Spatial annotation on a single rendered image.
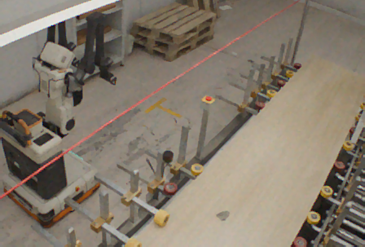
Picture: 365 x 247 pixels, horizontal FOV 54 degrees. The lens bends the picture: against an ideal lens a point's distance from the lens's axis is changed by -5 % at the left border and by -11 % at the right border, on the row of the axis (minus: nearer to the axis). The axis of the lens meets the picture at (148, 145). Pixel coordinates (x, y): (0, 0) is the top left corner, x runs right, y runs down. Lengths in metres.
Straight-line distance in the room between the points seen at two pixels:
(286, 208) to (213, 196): 0.45
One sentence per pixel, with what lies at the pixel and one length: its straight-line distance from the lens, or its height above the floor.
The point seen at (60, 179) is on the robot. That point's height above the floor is 0.43.
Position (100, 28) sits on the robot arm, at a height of 1.51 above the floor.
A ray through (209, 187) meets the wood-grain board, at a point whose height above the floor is 0.90.
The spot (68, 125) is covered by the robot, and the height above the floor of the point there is 0.73.
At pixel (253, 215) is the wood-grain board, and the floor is 0.90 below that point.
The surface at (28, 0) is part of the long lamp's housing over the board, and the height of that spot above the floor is 2.37.
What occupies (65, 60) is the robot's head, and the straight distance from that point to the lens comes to 2.82.
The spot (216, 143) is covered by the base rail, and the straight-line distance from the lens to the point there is 3.03.
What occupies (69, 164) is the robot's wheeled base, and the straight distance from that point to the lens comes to 3.41.
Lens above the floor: 2.58
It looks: 40 degrees down
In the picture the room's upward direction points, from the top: 3 degrees clockwise
